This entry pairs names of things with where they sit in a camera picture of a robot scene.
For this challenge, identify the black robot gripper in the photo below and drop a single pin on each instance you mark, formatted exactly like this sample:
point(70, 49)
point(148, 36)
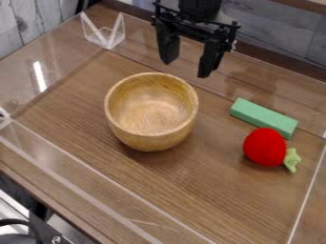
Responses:
point(203, 16)

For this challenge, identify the clear acrylic enclosure wall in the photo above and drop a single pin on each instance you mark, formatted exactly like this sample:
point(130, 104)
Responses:
point(97, 204)

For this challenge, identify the black metal clamp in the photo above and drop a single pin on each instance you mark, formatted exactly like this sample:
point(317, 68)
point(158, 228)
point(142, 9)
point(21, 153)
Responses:
point(41, 232)

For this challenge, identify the clear acrylic corner bracket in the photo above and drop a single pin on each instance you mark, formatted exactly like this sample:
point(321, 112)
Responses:
point(105, 37)

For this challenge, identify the red plush strawberry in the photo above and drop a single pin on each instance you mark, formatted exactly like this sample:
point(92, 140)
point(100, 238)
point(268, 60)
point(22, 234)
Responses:
point(265, 148)

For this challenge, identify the green rectangular block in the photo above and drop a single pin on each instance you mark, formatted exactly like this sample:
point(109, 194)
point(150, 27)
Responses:
point(263, 117)

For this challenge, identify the wooden bowl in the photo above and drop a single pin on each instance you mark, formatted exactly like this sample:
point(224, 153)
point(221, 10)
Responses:
point(152, 109)

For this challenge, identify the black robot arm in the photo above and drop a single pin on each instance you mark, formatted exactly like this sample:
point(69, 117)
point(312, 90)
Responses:
point(184, 31)

